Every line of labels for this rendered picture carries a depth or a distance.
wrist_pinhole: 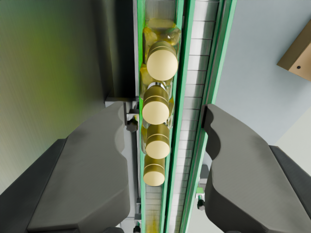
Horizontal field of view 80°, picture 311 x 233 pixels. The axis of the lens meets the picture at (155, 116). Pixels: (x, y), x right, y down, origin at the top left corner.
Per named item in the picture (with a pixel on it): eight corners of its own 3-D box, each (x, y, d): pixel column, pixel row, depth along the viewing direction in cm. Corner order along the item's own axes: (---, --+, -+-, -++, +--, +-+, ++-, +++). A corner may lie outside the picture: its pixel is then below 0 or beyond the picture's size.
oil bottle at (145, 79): (146, 45, 45) (137, 72, 27) (169, 45, 45) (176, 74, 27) (146, 68, 48) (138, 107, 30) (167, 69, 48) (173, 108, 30)
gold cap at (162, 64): (147, 40, 23) (145, 47, 19) (177, 41, 23) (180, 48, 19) (147, 69, 24) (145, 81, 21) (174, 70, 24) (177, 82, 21)
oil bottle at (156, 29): (148, 18, 42) (140, 28, 24) (173, 19, 42) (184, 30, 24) (148, 44, 45) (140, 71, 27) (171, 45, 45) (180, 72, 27)
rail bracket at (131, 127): (117, 94, 53) (106, 119, 41) (142, 95, 53) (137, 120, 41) (118, 107, 55) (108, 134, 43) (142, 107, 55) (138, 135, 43)
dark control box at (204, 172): (189, 163, 83) (192, 178, 76) (207, 163, 83) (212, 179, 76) (187, 176, 87) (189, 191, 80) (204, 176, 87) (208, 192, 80)
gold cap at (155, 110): (143, 85, 26) (140, 99, 22) (169, 86, 26) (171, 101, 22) (143, 108, 27) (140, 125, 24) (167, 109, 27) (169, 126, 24)
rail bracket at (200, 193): (192, 170, 68) (198, 204, 56) (212, 170, 68) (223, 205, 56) (190, 177, 70) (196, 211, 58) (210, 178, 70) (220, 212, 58)
